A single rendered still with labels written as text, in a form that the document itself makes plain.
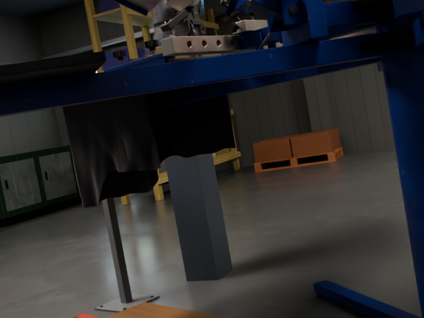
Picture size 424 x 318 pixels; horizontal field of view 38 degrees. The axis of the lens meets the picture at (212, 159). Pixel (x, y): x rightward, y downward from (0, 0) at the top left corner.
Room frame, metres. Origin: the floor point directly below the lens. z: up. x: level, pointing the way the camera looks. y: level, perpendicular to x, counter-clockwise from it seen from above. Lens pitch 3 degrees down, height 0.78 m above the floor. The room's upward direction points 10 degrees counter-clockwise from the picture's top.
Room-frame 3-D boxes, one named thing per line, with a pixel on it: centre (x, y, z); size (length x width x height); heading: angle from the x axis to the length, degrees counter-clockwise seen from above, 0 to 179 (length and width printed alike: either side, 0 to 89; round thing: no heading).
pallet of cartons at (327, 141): (8.34, -1.17, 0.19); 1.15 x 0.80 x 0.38; 63
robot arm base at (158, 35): (3.12, 0.11, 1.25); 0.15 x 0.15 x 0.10
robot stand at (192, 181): (3.12, 0.11, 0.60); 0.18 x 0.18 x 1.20; 63
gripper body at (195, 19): (2.28, 0.00, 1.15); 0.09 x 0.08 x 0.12; 138
